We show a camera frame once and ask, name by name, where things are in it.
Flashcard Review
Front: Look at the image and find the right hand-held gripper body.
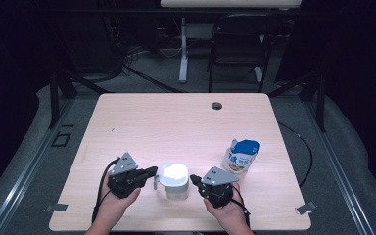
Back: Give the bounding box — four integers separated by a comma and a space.
196, 165, 241, 210

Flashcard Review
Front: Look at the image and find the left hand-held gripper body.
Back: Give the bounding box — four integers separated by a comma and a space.
107, 151, 149, 200

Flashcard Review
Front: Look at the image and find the clear jar with white lid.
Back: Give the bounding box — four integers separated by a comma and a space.
152, 163, 191, 201

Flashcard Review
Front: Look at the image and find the blue and white salt bag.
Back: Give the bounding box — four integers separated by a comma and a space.
220, 138, 261, 175

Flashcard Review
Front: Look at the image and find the person's left hand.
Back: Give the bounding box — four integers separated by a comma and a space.
96, 171, 142, 218

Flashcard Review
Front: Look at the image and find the person's right hand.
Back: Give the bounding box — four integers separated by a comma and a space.
203, 182, 248, 230

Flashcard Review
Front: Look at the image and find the grey tape strip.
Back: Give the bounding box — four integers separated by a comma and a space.
44, 203, 70, 213
295, 201, 318, 216

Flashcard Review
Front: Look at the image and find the white desk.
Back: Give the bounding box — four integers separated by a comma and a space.
160, 0, 305, 84

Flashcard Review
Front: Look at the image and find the black metal stand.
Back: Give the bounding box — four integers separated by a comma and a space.
47, 62, 114, 130
267, 70, 327, 133

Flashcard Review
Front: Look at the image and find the black folding chair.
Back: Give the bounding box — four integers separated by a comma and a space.
206, 13, 283, 93

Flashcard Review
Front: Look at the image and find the left hand-held gripper cable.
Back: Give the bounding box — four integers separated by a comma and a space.
91, 157, 121, 225

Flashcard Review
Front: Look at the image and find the hand-held gripper cable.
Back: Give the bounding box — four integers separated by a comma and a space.
229, 185, 252, 229
91, 157, 121, 225

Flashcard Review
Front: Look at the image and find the right hand-held gripper cable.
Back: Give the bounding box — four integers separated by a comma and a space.
229, 185, 252, 229

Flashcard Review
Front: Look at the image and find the thick black floor cable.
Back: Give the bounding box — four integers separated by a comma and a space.
122, 63, 186, 94

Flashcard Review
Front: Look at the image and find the aluminium floor rail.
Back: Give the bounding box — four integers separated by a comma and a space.
0, 97, 76, 235
302, 97, 376, 235

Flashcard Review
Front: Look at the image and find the thin black floor cable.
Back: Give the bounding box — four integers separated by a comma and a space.
277, 120, 314, 189

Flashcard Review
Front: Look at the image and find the bundle of dark cables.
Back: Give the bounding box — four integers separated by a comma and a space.
102, 14, 146, 68

